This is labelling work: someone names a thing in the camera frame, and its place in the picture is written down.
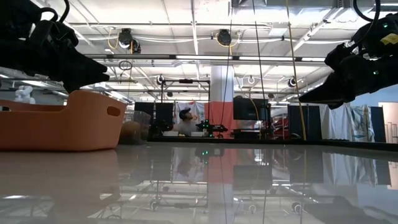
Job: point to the black metal stand frame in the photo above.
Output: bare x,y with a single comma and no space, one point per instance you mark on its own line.
186,81

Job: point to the black partition panel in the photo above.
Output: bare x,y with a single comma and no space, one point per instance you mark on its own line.
304,123
154,115

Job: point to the red cart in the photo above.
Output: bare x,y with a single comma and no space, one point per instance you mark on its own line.
280,126

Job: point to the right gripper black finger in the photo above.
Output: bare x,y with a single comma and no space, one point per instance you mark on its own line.
332,93

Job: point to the white curtain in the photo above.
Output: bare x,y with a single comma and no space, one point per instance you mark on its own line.
335,124

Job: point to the orange plastic basket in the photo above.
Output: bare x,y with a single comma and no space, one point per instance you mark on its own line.
62,124

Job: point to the grey translucent plastic basket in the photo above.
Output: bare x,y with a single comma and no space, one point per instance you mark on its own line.
140,119

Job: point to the white and red column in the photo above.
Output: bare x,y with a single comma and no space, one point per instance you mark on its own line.
222,87

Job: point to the white robot figure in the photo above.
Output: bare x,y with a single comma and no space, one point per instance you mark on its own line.
24,95

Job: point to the black background robot arm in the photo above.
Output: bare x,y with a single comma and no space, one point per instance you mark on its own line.
214,127

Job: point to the patterned hanging cloth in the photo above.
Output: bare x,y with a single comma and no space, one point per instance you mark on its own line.
360,123

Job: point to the black monitor screen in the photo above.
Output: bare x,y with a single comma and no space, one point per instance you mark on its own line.
248,109

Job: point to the dark blue panel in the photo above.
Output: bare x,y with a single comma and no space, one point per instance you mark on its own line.
377,124

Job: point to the white printed cloth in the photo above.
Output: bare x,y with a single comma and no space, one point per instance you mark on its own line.
197,107

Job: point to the white cabinet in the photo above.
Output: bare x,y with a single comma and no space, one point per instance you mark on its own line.
388,121

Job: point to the yellow lemon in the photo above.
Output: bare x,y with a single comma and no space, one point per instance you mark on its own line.
130,133

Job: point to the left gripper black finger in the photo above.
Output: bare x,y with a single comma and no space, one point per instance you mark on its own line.
84,71

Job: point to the person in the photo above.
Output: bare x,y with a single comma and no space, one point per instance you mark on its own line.
186,124

